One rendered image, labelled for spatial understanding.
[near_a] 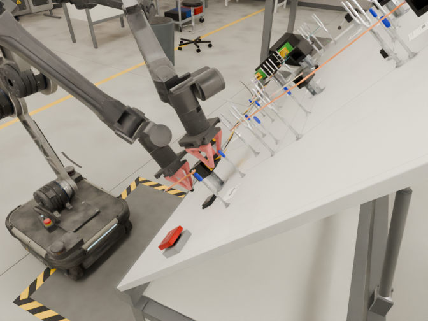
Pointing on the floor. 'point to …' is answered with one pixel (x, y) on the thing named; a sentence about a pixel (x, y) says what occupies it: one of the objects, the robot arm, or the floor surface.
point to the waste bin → (165, 35)
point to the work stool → (192, 22)
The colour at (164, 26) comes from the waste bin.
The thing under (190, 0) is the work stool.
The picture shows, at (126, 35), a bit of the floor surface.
